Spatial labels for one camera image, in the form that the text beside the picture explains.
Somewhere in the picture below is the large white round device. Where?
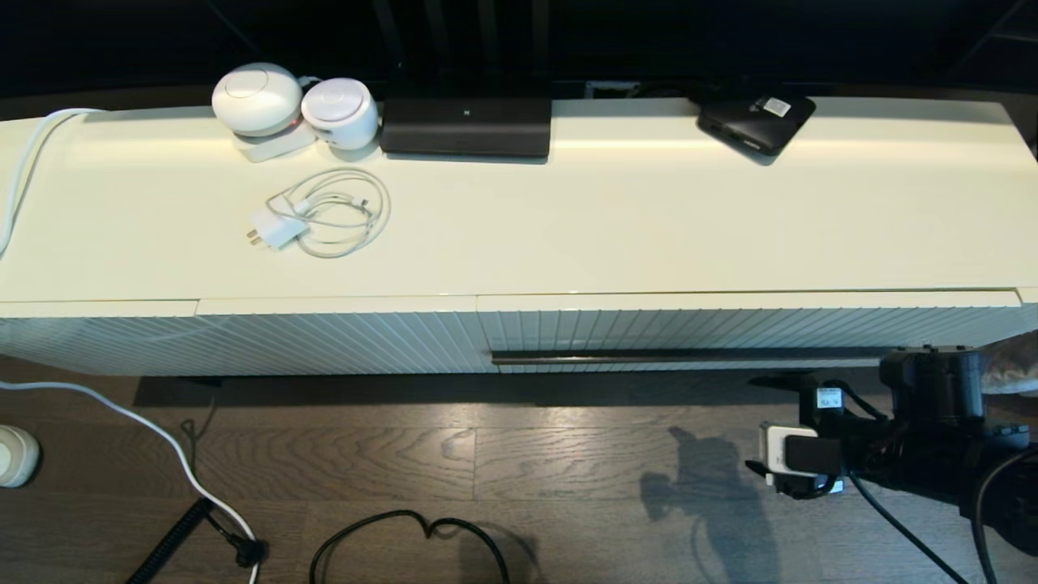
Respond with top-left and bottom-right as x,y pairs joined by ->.
211,62 -> 303,137

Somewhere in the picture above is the grey fluffy rug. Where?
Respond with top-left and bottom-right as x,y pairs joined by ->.
981,333 -> 1038,395

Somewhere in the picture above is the black coiled cable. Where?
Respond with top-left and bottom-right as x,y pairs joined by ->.
126,499 -> 213,584

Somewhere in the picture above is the black charging cable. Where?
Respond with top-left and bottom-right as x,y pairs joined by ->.
308,509 -> 512,584

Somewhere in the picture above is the white power cable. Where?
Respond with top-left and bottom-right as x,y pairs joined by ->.
0,107 -> 262,584

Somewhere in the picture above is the small white round device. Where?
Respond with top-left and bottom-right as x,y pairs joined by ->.
301,77 -> 380,152

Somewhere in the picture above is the white fluted drawer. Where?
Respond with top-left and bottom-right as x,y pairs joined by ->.
477,290 -> 1024,374

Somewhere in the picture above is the black plug with thin cable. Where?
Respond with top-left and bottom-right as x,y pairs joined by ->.
203,511 -> 267,569

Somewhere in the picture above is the black router with antennas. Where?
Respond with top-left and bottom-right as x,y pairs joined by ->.
369,0 -> 554,164

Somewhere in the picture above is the black set-top box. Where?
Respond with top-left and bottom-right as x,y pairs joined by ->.
696,93 -> 817,166

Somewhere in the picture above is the white flat device base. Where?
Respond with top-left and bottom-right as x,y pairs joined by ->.
231,122 -> 319,163

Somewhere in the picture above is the grey wall socket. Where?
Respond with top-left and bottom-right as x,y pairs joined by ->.
584,79 -> 643,100

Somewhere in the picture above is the white coiled charger cable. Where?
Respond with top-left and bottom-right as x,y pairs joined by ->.
266,168 -> 392,260

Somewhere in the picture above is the white charger adapter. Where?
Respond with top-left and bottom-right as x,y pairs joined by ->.
246,207 -> 310,251

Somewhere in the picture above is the white round floor object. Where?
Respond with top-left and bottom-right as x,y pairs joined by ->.
0,424 -> 41,489

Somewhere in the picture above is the white slatted cabinet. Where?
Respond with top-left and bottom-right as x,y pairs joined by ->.
0,97 -> 1038,379

